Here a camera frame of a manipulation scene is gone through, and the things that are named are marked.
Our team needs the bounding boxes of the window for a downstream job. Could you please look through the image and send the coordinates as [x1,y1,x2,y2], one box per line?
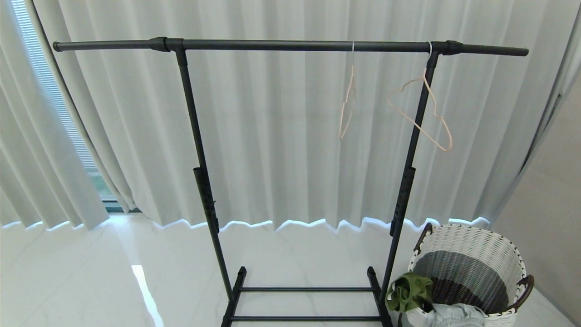
[11,0,141,214]

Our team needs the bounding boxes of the pink clothes hanger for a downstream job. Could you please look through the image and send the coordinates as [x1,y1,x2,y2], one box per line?
[339,42,357,140]
[387,42,453,153]

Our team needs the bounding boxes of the white laundry basket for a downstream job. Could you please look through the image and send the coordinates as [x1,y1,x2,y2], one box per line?
[399,222,535,327]

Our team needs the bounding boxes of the black clothes rack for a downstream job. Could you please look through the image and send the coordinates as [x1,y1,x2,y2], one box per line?
[52,36,529,327]

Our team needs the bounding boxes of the pale grey shorts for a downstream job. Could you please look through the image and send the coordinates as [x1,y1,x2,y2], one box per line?
[402,303,487,327]

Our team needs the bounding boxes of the green garment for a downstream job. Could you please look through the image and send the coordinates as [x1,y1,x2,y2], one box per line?
[385,272,434,313]

